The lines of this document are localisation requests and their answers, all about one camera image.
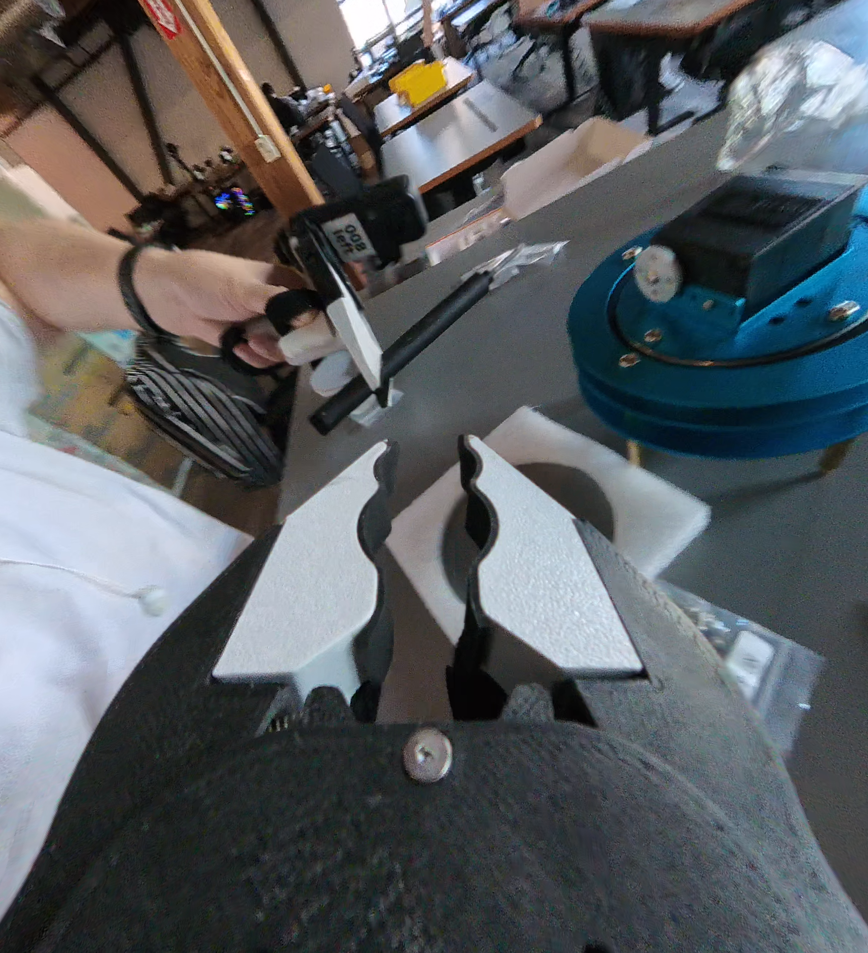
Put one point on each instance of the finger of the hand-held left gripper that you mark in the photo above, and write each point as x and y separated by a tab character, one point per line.
356	335

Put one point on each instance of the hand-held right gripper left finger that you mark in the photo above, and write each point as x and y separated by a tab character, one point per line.
307	595

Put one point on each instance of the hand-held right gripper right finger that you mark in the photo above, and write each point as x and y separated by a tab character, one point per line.
546	595

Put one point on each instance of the black rod-shaped tool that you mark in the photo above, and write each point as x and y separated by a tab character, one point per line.
434	320

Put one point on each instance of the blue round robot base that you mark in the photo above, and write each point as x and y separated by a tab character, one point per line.
739	387

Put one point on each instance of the person's left forearm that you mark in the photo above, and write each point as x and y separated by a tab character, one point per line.
54	275

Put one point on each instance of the dark grey desk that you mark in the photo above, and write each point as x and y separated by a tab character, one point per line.
516	350

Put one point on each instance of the person's left hand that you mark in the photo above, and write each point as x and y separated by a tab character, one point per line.
203	294

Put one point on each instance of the small flat box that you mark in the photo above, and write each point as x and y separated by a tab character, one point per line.
464	238

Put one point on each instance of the grey table with wooden edge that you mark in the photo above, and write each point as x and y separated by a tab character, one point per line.
456	134

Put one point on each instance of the small clear parts bag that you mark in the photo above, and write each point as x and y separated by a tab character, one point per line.
542	253
501	269

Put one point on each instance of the white foam block with hole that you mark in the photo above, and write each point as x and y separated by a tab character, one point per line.
650	506

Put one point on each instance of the yellow plastic bin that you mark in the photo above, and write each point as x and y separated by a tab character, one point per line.
415	82

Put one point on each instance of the computer case with coloured lights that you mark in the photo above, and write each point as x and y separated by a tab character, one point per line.
234	201

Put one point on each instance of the striped chair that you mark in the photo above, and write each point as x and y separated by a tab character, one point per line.
203	417

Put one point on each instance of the white cardboard box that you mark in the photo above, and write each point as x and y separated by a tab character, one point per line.
560	175

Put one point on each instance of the wooden pillar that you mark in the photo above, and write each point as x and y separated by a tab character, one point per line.
240	97

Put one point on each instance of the large clear parts bag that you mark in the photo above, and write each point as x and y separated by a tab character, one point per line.
762	655

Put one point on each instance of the black wristband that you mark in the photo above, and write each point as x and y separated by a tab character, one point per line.
130	294

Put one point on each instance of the person's white shirt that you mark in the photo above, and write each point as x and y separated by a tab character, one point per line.
47	595

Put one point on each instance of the red sign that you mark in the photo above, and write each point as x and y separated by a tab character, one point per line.
162	19

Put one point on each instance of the dark wooden table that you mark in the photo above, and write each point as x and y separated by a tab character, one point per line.
628	22

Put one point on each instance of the crumpled clear plastic wrap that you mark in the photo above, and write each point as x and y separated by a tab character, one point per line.
799	97

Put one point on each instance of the white wall outlet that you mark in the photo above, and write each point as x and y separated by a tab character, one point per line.
268	149

